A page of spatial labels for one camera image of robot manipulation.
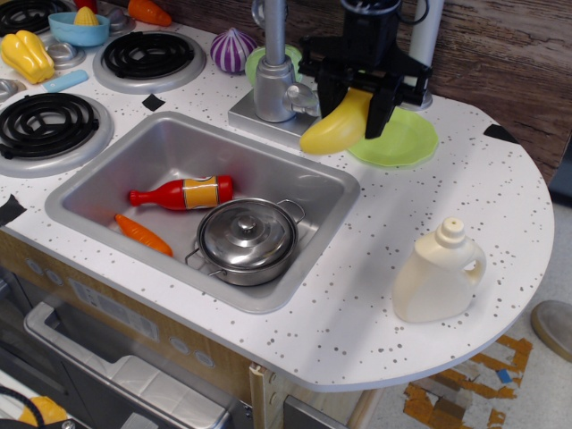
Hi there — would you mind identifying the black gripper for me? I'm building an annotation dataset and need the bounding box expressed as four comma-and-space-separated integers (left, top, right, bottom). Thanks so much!
297, 0, 434, 140

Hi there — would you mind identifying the yellow toy banana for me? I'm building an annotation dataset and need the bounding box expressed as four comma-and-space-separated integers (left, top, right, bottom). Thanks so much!
299, 88, 373, 156

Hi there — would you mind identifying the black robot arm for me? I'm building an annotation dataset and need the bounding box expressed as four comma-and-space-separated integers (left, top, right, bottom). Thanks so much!
299, 0, 433, 139

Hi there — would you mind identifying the green plastic plate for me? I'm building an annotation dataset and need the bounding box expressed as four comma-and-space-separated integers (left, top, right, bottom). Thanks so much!
349, 108, 439, 167

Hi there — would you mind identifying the silver toy faucet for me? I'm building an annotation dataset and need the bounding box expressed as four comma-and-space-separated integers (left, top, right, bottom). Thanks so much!
228, 1, 320, 147

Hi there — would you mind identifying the grey metal pole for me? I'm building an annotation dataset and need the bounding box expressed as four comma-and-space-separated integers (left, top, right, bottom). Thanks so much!
389, 0, 444, 112

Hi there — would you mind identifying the light green toy cabbage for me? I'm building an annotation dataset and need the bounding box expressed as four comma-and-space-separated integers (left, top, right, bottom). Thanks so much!
245, 45, 302, 87

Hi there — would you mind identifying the purple striped toy onion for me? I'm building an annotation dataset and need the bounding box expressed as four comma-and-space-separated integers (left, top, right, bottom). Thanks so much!
210, 28, 257, 74

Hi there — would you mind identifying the steel pot with lid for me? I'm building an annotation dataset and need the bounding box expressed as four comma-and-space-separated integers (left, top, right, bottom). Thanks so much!
184, 198, 306, 287

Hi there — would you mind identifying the red toy ketchup bottle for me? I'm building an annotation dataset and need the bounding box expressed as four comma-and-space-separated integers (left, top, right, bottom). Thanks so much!
129, 175, 233, 211

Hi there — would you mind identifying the cream detergent jug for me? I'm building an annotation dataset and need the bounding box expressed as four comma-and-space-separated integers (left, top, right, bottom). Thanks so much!
391, 217, 487, 323

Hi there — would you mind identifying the rear right stove burner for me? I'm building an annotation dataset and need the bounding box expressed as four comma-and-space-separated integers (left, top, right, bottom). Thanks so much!
92, 31, 206, 95

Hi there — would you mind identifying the stove burner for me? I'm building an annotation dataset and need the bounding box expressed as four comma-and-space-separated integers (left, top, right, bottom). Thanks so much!
1, 93, 114, 179
1, 0, 77, 37
92, 31, 206, 95

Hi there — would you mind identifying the orange toy carrot on stove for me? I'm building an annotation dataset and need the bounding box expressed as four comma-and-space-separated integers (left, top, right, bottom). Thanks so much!
128, 0, 172, 27

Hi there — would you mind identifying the orange toy carrot in sink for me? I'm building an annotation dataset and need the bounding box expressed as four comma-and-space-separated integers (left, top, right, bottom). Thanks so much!
114, 214, 173, 257

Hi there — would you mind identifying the blue plastic bowl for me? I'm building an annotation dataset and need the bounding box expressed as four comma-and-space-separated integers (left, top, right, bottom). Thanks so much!
48, 13, 110, 47

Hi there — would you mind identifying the yellow toy corn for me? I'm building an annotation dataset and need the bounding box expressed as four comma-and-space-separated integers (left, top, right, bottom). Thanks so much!
73, 6, 99, 27

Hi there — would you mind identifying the round stool base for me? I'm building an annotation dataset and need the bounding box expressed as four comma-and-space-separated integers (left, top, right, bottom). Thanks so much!
531, 300, 571, 362

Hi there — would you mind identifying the front left stove burner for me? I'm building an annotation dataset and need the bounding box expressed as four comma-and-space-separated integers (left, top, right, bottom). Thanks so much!
1, 93, 114, 179

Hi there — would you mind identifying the rear left stove burner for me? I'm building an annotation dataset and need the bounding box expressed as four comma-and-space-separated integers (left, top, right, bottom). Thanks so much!
1, 0, 77, 37

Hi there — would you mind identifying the yellow toy bell pepper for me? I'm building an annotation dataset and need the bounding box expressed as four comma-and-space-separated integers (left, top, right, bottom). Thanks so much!
1, 30, 55, 84

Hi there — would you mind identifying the light blue toy handle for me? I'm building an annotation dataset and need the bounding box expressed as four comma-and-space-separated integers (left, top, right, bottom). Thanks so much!
41, 70, 88, 93

